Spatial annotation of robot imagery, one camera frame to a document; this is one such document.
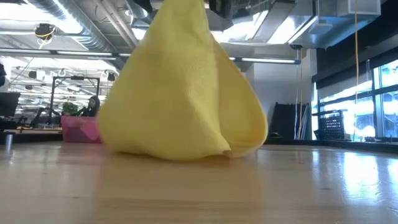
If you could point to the yellow microfiber towel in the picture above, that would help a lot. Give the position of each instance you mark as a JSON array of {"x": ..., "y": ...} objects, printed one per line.
[{"x": 174, "y": 109}]

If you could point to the black background robot arm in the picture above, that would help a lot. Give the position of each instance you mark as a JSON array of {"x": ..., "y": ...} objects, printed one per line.
[{"x": 42, "y": 116}]

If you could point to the person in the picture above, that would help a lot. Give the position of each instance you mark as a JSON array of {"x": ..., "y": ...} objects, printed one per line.
[{"x": 91, "y": 107}]

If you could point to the green potted plant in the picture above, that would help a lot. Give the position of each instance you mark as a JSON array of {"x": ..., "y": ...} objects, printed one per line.
[{"x": 70, "y": 108}]

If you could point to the pink plastic bin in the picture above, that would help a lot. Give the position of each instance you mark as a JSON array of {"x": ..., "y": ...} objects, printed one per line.
[{"x": 79, "y": 130}]

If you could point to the black mesh crate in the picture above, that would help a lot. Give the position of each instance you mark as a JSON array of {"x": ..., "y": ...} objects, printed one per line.
[{"x": 331, "y": 126}]

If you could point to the black square object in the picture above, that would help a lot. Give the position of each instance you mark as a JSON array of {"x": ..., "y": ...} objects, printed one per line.
[{"x": 8, "y": 104}]

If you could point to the silver ventilation duct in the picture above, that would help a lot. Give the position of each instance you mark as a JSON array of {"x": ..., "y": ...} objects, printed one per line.
[{"x": 136, "y": 11}]

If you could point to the corrugated ventilation duct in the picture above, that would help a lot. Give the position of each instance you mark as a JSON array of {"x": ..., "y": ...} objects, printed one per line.
[{"x": 84, "y": 31}]

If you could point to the black gantry frame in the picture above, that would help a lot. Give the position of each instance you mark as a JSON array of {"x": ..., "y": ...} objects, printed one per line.
[{"x": 52, "y": 93}]

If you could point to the black aluminium table frame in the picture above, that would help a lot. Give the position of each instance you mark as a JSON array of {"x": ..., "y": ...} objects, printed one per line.
[{"x": 342, "y": 144}]

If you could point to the silver metal post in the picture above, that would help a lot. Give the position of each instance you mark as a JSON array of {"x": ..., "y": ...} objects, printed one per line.
[{"x": 8, "y": 142}]

